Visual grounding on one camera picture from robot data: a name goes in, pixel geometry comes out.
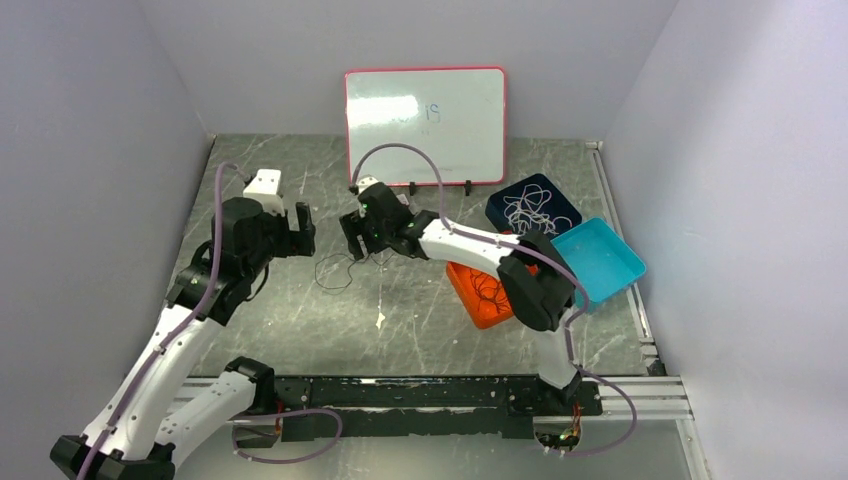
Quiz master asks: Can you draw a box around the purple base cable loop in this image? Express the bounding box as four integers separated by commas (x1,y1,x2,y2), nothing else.
231,407,344,465
541,368,639,460

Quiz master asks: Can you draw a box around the dark navy plastic tray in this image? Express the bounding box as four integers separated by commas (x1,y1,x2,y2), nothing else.
485,173,583,238

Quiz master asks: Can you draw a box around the orange plastic tray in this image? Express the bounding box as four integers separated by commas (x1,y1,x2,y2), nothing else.
445,262,514,330

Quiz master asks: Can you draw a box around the aluminium frame rail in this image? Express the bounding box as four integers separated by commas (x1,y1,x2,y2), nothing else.
167,373,690,452

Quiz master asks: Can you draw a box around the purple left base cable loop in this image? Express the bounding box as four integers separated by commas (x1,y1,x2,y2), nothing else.
231,407,344,465

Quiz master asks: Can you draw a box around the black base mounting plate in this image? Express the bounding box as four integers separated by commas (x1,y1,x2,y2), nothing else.
236,374,603,448

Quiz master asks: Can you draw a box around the metal right table edge rail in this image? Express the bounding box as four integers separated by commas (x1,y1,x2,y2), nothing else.
585,149,667,376

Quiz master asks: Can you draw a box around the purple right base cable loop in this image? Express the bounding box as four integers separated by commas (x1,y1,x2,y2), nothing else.
541,368,639,460

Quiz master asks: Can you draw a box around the white thin cable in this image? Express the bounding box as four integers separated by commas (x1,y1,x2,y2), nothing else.
503,184,576,237

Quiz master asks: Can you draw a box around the light blue plastic tray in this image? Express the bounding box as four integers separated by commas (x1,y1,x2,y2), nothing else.
552,217,647,312

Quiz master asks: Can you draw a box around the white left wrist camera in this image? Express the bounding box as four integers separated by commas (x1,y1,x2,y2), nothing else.
242,169,286,216

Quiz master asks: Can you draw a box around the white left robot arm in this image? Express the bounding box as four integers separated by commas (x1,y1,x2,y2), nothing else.
49,197,315,479

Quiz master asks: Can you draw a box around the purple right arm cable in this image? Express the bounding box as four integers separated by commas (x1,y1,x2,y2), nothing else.
348,142,592,372

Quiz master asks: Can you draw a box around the pink framed whiteboard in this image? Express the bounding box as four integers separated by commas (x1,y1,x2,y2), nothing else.
344,66,507,186

